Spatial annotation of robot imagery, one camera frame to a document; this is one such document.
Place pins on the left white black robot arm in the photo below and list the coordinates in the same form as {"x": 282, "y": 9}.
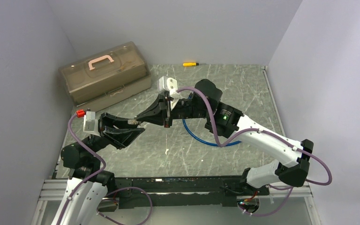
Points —
{"x": 88, "y": 182}

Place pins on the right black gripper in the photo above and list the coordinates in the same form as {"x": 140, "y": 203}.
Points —
{"x": 159, "y": 116}

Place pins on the translucent brown toolbox pink handle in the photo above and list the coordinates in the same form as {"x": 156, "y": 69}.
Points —
{"x": 106, "y": 78}

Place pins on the small black cable lock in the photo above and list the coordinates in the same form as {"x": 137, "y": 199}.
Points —
{"x": 133, "y": 122}

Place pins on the blue cable lock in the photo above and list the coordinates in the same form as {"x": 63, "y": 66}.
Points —
{"x": 203, "y": 141}

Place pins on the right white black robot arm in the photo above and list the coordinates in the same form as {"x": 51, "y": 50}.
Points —
{"x": 290, "y": 165}

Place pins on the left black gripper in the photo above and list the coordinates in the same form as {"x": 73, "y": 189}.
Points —
{"x": 119, "y": 137}

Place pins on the aluminium frame rail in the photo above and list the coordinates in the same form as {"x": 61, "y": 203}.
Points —
{"x": 53, "y": 190}

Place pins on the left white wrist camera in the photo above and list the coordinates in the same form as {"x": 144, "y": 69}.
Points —
{"x": 90, "y": 122}

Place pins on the yellow handled screwdriver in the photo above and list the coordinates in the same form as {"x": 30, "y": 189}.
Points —
{"x": 190, "y": 64}

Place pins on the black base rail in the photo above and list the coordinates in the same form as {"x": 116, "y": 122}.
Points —
{"x": 225, "y": 191}

